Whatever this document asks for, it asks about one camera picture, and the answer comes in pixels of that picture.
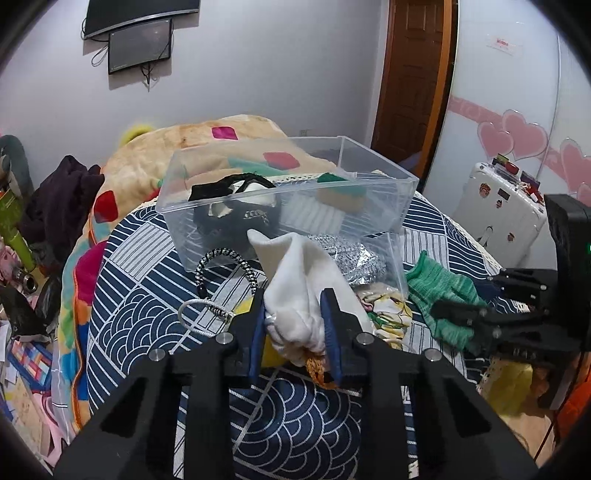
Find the grey knit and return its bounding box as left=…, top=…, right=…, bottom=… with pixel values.
left=308, top=234, right=388, bottom=287

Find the green cardboard box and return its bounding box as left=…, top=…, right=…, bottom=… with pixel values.
left=0, top=188, right=36, bottom=272

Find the colourful patchwork blanket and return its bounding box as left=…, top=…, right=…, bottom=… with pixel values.
left=52, top=115, right=286, bottom=433

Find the white suitcase with stickers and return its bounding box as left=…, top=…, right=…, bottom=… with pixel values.
left=453, top=162, right=547, bottom=267

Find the white wardrobe with hearts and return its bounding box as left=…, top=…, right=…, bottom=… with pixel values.
left=421, top=0, right=591, bottom=271

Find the yellow plush item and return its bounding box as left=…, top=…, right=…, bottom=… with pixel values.
left=119, top=123, right=155, bottom=147

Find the grey plush toy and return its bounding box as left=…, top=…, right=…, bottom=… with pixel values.
left=0, top=135, right=34, bottom=199

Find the small black wall monitor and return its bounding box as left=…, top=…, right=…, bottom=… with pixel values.
left=107, top=18, right=172, bottom=75

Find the white drawstring pouch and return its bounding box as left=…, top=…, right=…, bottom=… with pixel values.
left=247, top=230, right=374, bottom=367

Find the wall mounted black television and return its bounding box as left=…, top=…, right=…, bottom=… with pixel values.
left=82, top=0, right=200, bottom=39

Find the navy white patterned tablecloth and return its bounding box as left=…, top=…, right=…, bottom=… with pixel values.
left=86, top=194, right=499, bottom=479

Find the dark purple garment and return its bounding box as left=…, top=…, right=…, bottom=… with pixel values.
left=18, top=155, right=104, bottom=270

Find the clear plastic storage box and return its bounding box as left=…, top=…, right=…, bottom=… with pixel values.
left=156, top=136, right=418, bottom=290

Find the yellow tennis ball with cord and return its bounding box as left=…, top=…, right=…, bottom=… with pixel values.
left=176, top=247, right=288, bottom=370

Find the brown wooden door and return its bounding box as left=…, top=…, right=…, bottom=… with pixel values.
left=372, top=0, right=459, bottom=182

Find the black and white bag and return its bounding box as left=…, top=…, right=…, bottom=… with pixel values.
left=188, top=173, right=281, bottom=255

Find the green knitted cloth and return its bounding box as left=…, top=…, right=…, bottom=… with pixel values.
left=406, top=250, right=487, bottom=351

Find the floral patterned cloth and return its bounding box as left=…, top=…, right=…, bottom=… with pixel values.
left=354, top=282, right=413, bottom=352

